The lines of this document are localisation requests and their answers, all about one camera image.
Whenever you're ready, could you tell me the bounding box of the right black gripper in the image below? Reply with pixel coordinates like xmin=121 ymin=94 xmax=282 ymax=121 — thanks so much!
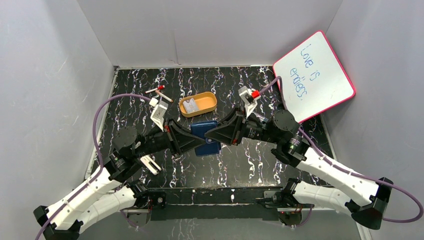
xmin=204 ymin=105 xmax=280 ymax=147

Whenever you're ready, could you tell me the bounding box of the blue leather card holder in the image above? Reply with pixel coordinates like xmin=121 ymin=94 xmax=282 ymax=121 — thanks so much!
xmin=190 ymin=120 xmax=222 ymax=157

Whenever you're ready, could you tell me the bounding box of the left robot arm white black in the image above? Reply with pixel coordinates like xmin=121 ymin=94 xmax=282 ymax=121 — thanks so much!
xmin=33 ymin=119 xmax=206 ymax=240

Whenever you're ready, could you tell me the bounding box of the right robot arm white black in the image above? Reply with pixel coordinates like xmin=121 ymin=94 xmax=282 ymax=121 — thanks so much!
xmin=205 ymin=108 xmax=391 ymax=230

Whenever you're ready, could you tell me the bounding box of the orange oval tray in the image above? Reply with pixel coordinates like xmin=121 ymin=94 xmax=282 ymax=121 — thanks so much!
xmin=178 ymin=91 xmax=218 ymax=118

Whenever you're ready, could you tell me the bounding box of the white eraser block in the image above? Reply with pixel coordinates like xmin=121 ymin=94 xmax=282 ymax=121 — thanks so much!
xmin=140 ymin=155 xmax=162 ymax=176

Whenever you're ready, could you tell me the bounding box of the white marker pen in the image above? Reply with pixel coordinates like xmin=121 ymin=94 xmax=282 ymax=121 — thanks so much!
xmin=155 ymin=90 xmax=174 ymax=103

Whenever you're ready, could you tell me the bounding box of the red capped marker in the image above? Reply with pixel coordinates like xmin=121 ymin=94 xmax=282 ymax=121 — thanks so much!
xmin=144 ymin=85 xmax=165 ymax=94

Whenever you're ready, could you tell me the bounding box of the pink framed whiteboard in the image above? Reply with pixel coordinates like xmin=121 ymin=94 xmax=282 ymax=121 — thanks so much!
xmin=272 ymin=30 xmax=356 ymax=123

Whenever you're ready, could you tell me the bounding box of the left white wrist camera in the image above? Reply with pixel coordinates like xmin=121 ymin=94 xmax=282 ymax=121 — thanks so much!
xmin=149 ymin=98 xmax=169 ymax=132

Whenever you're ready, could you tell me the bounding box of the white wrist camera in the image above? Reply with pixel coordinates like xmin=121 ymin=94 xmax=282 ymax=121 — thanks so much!
xmin=238 ymin=86 xmax=261 ymax=118
xmin=149 ymin=98 xmax=169 ymax=132

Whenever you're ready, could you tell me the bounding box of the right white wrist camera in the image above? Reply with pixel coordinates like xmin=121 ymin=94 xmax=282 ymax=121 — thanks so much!
xmin=238 ymin=86 xmax=261 ymax=118

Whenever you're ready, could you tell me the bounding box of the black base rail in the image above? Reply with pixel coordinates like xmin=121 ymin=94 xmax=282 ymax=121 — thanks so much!
xmin=115 ymin=187 xmax=319 ymax=229

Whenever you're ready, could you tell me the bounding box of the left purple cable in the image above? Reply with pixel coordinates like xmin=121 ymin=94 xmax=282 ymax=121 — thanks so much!
xmin=34 ymin=93 xmax=153 ymax=240

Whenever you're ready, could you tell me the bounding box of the purple cable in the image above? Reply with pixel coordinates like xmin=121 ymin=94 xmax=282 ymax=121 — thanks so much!
xmin=34 ymin=93 xmax=153 ymax=240
xmin=258 ymin=76 xmax=424 ymax=228

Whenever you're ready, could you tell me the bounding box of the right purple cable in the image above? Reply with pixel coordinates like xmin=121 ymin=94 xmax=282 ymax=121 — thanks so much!
xmin=258 ymin=76 xmax=424 ymax=228

